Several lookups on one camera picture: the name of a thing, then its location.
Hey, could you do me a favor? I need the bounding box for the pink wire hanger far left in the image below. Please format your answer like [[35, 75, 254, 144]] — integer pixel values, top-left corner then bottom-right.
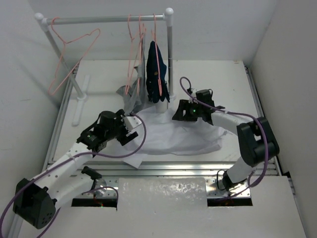
[[48, 17, 101, 96]]

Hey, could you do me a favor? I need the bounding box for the dark navy garment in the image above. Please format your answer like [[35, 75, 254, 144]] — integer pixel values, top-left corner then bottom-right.
[[146, 41, 170, 104]]

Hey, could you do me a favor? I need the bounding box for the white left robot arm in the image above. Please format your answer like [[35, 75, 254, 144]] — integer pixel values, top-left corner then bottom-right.
[[13, 110, 143, 230]]

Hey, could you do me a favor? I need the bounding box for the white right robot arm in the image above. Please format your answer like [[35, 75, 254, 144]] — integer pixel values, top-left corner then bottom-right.
[[172, 88, 280, 191]]

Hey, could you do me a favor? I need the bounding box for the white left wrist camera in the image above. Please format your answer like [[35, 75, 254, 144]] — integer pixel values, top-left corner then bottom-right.
[[123, 116, 142, 131]]

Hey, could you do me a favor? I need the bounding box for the grey shirt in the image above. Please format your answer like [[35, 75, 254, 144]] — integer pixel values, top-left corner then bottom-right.
[[116, 39, 147, 113]]

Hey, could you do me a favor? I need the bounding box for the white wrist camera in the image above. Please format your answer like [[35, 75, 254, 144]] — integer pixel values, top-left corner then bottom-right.
[[123, 116, 142, 131], [187, 88, 197, 103]]

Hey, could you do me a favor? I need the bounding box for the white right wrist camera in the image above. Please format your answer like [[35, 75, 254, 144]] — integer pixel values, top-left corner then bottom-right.
[[187, 88, 197, 103]]

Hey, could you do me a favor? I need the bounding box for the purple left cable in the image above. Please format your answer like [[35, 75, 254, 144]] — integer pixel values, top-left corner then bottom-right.
[[0, 113, 147, 238]]

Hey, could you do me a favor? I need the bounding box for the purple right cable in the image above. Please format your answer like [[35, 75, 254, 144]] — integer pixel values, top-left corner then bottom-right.
[[179, 76, 269, 199]]

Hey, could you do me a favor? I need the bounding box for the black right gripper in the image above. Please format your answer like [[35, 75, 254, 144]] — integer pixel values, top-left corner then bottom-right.
[[172, 99, 204, 121]]

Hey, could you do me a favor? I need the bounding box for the purple cable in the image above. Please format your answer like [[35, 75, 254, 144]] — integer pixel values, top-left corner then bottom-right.
[[179, 76, 269, 199], [0, 113, 147, 238]]

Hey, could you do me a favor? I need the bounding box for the white shirt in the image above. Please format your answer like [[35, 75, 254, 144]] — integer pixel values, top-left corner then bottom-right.
[[123, 107, 228, 168]]

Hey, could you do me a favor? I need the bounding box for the aluminium frame rail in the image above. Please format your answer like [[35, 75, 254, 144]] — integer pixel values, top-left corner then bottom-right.
[[7, 60, 308, 238]]

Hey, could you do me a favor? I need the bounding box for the pink wire hanger with navy garment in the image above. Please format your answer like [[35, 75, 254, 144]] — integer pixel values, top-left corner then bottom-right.
[[151, 14, 162, 96]]

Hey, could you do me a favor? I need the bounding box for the white clothes rack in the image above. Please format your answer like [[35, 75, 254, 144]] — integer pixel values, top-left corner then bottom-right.
[[34, 7, 177, 126]]

